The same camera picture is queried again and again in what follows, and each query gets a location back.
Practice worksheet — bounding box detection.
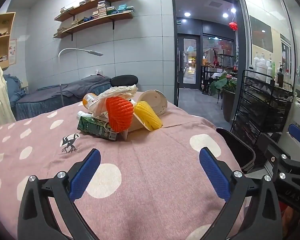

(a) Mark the green drink carton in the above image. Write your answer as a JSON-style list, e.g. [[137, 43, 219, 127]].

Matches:
[[77, 115, 117, 141]]

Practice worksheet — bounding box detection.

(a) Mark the orange white plastic bottle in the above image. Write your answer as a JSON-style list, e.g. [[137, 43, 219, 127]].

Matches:
[[82, 93, 97, 109]]

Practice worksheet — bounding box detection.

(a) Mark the orange foam fruit net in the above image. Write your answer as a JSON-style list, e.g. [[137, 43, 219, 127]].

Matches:
[[106, 96, 134, 133]]

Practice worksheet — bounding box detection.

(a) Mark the white paper bowl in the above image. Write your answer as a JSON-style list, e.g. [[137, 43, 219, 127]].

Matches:
[[138, 90, 168, 116]]

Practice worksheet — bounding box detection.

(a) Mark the yellow foam fruit net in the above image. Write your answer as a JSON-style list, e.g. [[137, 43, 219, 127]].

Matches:
[[134, 101, 162, 131]]

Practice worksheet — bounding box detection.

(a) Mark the white plastic bag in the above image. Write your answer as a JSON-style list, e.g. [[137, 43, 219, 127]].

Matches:
[[82, 85, 138, 117]]

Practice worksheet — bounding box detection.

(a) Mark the brown plastic trash bin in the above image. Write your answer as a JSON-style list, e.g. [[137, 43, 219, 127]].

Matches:
[[216, 127, 256, 174]]

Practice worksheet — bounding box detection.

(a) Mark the dark pump bottle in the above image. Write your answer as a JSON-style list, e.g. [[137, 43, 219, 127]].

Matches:
[[277, 68, 284, 88]]

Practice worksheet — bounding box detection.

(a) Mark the white large bottle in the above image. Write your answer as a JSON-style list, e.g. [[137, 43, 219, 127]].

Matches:
[[255, 53, 267, 81]]

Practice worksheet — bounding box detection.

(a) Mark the green potted plant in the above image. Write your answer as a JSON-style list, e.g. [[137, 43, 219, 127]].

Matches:
[[210, 72, 237, 122]]

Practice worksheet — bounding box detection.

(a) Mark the blue massage bed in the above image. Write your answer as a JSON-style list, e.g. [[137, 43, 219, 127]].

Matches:
[[4, 74, 111, 121]]

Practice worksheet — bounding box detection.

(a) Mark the red hanging ornament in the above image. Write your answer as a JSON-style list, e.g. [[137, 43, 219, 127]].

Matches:
[[229, 12, 238, 31]]

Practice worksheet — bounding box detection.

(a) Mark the glass double door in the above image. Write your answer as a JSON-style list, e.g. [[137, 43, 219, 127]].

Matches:
[[178, 34, 200, 89]]

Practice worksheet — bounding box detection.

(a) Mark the white arc floor lamp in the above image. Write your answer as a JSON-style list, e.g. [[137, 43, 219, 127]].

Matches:
[[57, 48, 104, 108]]

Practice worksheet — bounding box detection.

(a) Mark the wooden corner cabinet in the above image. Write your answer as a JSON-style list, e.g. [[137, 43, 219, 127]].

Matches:
[[0, 12, 15, 70]]

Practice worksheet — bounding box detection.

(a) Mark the black wire drawer cart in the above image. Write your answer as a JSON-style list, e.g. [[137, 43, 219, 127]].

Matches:
[[231, 69, 293, 148]]

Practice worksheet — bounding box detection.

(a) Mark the lower wooden wall shelf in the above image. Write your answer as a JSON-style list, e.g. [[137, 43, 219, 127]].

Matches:
[[53, 11, 134, 38]]

